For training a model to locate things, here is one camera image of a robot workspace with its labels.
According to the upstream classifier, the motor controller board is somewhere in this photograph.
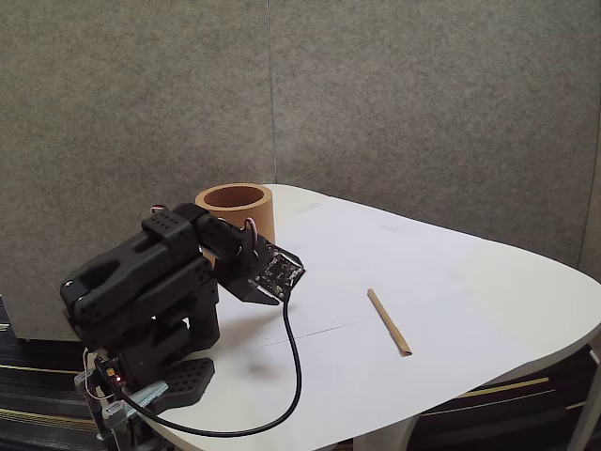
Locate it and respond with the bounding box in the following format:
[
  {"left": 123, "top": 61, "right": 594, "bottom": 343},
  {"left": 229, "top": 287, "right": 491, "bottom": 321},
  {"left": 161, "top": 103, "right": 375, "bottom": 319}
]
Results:
[{"left": 93, "top": 355, "right": 131, "bottom": 391}]

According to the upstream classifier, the brown pen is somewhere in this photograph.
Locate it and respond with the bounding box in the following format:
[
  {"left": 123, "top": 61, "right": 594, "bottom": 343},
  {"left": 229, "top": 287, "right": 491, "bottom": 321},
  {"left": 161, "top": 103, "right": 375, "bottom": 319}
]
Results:
[{"left": 366, "top": 288, "right": 413, "bottom": 358}]

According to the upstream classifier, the white table leg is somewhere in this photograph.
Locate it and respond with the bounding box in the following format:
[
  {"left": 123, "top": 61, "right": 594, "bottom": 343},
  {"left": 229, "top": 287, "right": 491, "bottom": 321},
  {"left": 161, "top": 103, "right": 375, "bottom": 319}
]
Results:
[{"left": 565, "top": 345, "right": 601, "bottom": 451}]

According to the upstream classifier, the brown cork pen holder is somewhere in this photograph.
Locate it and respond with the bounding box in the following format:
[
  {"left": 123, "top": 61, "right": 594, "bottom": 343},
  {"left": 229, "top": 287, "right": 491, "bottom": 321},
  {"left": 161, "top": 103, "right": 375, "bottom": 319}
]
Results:
[{"left": 194, "top": 183, "right": 276, "bottom": 269}]

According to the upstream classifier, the bare circuit board camera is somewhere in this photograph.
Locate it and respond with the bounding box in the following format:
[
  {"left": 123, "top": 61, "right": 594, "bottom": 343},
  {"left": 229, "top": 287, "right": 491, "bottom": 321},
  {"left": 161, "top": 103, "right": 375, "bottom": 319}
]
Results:
[{"left": 247, "top": 242, "right": 308, "bottom": 301}]

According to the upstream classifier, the black camera cable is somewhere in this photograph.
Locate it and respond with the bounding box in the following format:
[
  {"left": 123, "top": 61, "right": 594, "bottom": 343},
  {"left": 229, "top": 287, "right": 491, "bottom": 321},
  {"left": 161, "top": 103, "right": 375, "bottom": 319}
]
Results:
[{"left": 110, "top": 295, "right": 302, "bottom": 439}]

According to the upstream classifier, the grey metal table clamp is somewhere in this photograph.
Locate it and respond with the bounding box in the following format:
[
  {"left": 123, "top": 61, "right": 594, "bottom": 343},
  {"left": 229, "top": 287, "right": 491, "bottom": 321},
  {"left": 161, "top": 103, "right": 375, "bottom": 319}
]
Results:
[{"left": 73, "top": 370, "right": 169, "bottom": 445}]

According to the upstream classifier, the grey felt partition panel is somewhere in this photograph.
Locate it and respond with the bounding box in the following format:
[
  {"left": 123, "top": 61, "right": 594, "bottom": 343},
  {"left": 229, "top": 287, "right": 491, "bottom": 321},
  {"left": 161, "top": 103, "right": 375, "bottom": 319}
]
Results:
[
  {"left": 0, "top": 0, "right": 279, "bottom": 342},
  {"left": 267, "top": 0, "right": 601, "bottom": 283}
]

